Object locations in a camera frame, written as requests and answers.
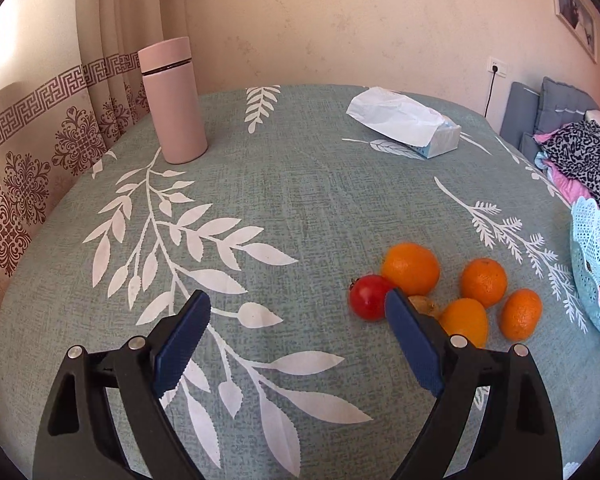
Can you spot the pink thermos bottle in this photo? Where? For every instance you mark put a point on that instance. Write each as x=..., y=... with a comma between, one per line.
x=172, y=105

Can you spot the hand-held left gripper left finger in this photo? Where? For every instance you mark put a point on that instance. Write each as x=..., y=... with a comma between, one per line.
x=180, y=345

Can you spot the blue bed frame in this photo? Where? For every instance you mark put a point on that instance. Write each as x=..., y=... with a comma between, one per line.
x=517, y=120

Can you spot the pink blanket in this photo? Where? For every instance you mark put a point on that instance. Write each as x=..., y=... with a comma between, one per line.
x=567, y=185

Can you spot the leopard print blanket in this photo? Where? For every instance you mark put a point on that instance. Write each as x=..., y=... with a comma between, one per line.
x=585, y=155

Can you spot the orange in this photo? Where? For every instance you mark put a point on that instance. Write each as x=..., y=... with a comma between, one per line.
x=464, y=321
x=411, y=268
x=521, y=314
x=484, y=282

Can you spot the patterned beige curtain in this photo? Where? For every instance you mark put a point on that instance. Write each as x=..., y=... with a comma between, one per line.
x=40, y=160

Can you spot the framed wall picture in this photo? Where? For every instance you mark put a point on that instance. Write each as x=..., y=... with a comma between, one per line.
x=572, y=10

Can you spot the light blue lattice basket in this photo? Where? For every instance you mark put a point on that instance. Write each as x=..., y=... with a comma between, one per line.
x=595, y=240

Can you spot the white wall outlet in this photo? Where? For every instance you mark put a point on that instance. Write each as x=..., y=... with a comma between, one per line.
x=498, y=67

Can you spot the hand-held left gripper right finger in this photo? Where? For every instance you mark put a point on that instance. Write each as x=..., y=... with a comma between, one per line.
x=412, y=340

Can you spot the brown round fruit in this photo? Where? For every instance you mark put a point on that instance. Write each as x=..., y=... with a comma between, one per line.
x=426, y=305

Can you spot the grey tufted cushion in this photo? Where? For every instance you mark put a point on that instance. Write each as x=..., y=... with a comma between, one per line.
x=562, y=102

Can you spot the green leaf-print tablecloth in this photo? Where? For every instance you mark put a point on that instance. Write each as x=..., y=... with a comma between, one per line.
x=300, y=210

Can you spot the tissue box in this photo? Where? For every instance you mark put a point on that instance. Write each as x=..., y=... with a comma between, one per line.
x=405, y=117

